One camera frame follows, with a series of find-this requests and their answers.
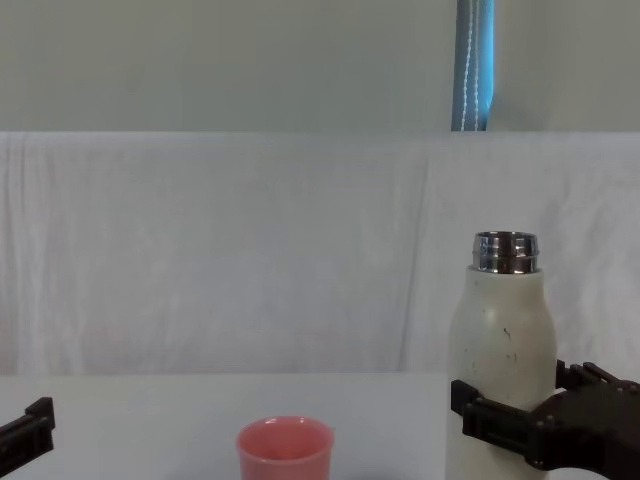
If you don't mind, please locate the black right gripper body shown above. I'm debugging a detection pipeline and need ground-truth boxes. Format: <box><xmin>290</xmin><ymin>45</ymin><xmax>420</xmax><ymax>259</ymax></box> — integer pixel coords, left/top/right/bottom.
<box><xmin>529</xmin><ymin>382</ymin><xmax>640</xmax><ymax>480</ymax></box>

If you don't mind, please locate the cream vacuum bottle steel neck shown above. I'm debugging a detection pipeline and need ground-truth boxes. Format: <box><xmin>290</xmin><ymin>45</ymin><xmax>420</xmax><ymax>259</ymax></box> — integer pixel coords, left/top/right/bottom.
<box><xmin>446</xmin><ymin>230</ymin><xmax>559</xmax><ymax>480</ymax></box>

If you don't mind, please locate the white table cloth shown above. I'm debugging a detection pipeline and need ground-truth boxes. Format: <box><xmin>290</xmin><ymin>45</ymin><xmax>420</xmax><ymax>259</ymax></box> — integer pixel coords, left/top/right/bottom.
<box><xmin>0</xmin><ymin>372</ymin><xmax>606</xmax><ymax>480</ymax></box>

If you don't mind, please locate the pink plastic cup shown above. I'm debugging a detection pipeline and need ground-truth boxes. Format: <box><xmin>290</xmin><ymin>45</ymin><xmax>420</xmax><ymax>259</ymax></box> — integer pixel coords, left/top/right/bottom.
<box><xmin>235</xmin><ymin>415</ymin><xmax>335</xmax><ymax>480</ymax></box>

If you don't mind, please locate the white draped backdrop cloth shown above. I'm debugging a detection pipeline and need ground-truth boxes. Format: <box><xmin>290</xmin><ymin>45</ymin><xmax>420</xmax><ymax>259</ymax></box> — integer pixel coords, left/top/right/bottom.
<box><xmin>0</xmin><ymin>130</ymin><xmax>640</xmax><ymax>376</ymax></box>

